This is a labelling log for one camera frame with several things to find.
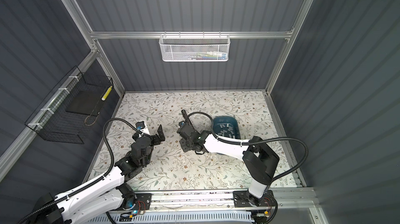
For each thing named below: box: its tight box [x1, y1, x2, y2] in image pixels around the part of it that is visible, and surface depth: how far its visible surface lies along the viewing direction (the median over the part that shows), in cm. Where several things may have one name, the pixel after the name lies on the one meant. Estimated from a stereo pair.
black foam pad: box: [65, 90, 105, 117], surface depth 78 cm
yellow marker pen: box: [101, 85, 113, 102], surface depth 83 cm
